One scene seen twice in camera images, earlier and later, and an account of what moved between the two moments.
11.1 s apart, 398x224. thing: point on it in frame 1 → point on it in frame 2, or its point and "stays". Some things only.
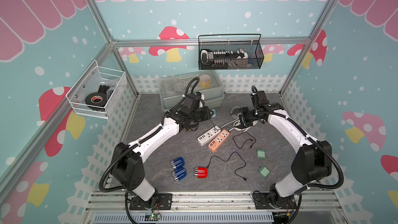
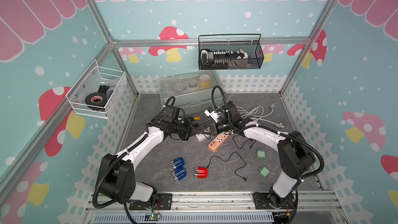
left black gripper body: (200, 114) → (184, 129)
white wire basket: (94, 93) stays
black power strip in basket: (209, 57) stays
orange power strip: (218, 140) stays
